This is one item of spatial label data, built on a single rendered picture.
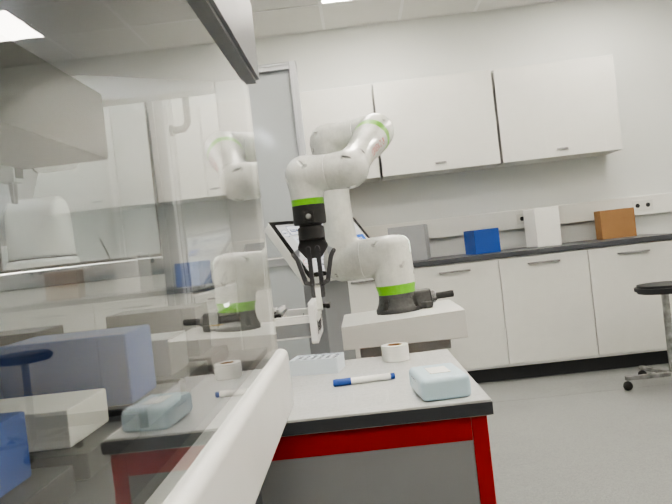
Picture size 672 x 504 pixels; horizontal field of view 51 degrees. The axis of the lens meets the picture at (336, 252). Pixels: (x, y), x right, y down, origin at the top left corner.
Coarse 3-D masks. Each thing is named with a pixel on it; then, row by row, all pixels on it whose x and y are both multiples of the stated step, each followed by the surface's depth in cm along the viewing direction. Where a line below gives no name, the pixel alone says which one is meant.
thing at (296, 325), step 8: (288, 312) 213; (296, 312) 213; (304, 312) 213; (280, 320) 189; (288, 320) 189; (296, 320) 189; (304, 320) 189; (280, 328) 189; (288, 328) 189; (296, 328) 189; (304, 328) 189; (280, 336) 189; (288, 336) 189; (296, 336) 189; (304, 336) 189
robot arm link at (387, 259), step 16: (368, 240) 228; (384, 240) 224; (400, 240) 224; (368, 256) 225; (384, 256) 224; (400, 256) 224; (368, 272) 227; (384, 272) 224; (400, 272) 224; (384, 288) 225; (400, 288) 224
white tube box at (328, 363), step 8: (296, 360) 177; (304, 360) 174; (312, 360) 174; (320, 360) 173; (328, 360) 173; (336, 360) 172; (344, 360) 180; (296, 368) 175; (304, 368) 174; (312, 368) 174; (320, 368) 173; (328, 368) 173; (336, 368) 172
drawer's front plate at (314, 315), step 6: (312, 300) 194; (312, 306) 187; (312, 312) 187; (318, 312) 201; (312, 318) 187; (318, 318) 198; (312, 324) 187; (312, 330) 187; (318, 330) 192; (312, 336) 187; (318, 336) 189; (312, 342) 187; (318, 342) 187
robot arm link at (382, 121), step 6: (372, 114) 230; (378, 114) 230; (354, 120) 231; (360, 120) 230; (366, 120) 224; (372, 120) 223; (378, 120) 224; (384, 120) 227; (354, 126) 230; (378, 126) 220; (384, 126) 223; (390, 126) 228; (390, 132) 226; (390, 138) 226; (384, 150) 225
